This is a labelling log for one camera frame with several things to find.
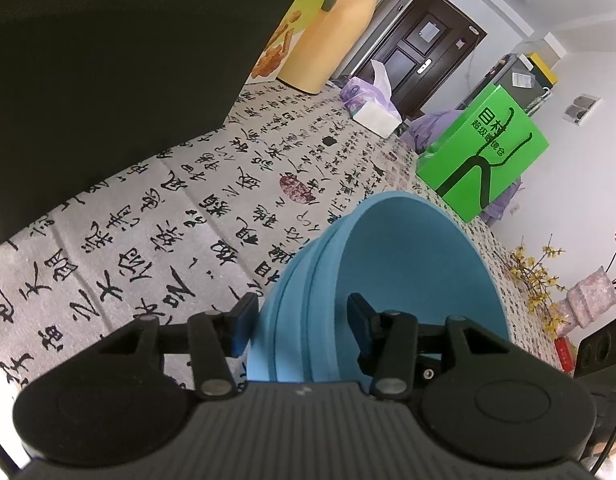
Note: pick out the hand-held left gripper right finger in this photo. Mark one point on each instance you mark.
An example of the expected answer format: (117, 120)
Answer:
(355, 325)

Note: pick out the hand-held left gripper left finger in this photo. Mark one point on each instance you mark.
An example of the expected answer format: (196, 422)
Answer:
(240, 332)

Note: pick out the small red box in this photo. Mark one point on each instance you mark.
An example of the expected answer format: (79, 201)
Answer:
(565, 355)

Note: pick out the pink ceramic vase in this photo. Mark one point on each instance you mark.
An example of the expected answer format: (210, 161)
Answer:
(588, 295)

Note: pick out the yellow flower branch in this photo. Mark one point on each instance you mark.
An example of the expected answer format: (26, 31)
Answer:
(530, 280)

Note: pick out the calligraphy print tablecloth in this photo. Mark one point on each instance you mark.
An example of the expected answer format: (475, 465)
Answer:
(163, 240)

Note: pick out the green paper bag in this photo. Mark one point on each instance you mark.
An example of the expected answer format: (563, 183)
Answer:
(458, 160)

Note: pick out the purple jacket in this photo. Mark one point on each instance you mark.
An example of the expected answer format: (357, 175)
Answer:
(428, 127)

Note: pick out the tissue pack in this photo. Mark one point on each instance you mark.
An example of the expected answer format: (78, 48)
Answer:
(375, 115)

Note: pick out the dark brown door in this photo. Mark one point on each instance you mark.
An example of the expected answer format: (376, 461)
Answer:
(413, 50)

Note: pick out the grey refrigerator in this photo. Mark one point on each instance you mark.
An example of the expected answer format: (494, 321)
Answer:
(518, 80)

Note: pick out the yellow-green gift box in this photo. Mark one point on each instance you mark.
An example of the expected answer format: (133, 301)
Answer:
(283, 45)

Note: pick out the tan thermos jug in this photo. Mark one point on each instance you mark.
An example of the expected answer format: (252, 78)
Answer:
(328, 35)

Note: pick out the yellow box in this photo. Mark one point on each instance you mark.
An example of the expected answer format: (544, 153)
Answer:
(543, 67)

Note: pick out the black paper bag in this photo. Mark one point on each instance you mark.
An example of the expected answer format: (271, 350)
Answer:
(113, 60)

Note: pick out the wall panel box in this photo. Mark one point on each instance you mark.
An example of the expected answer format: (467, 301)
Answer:
(582, 109)

